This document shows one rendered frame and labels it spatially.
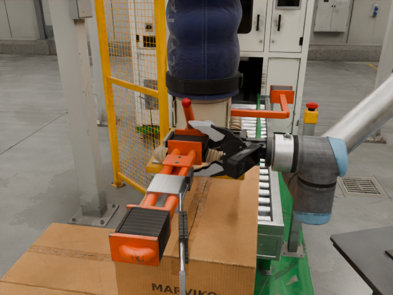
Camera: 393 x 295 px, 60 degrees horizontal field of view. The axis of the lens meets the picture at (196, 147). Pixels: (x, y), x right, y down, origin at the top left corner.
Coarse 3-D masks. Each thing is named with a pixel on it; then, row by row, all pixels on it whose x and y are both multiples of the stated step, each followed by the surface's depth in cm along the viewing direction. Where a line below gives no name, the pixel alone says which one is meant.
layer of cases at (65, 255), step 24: (48, 240) 161; (72, 240) 161; (96, 240) 161; (24, 264) 146; (48, 264) 146; (72, 264) 146; (96, 264) 146; (0, 288) 134; (24, 288) 134; (48, 288) 135; (72, 288) 134; (96, 288) 134
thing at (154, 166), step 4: (172, 128) 128; (160, 144) 115; (152, 156) 106; (152, 160) 103; (156, 160) 102; (148, 164) 101; (152, 164) 101; (156, 164) 101; (160, 164) 101; (148, 168) 100; (152, 168) 99; (156, 168) 99; (160, 168) 99; (148, 172) 100; (152, 172) 100; (156, 172) 100
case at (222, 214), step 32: (192, 192) 124; (224, 192) 124; (256, 192) 124; (192, 224) 106; (224, 224) 106; (256, 224) 106; (192, 256) 93; (224, 256) 93; (256, 256) 93; (128, 288) 101; (160, 288) 98; (192, 288) 96; (224, 288) 94
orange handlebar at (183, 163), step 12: (288, 108) 111; (168, 156) 77; (180, 156) 76; (192, 156) 77; (168, 168) 73; (180, 168) 77; (144, 204) 60; (168, 204) 60; (120, 252) 50; (132, 252) 49; (144, 252) 49
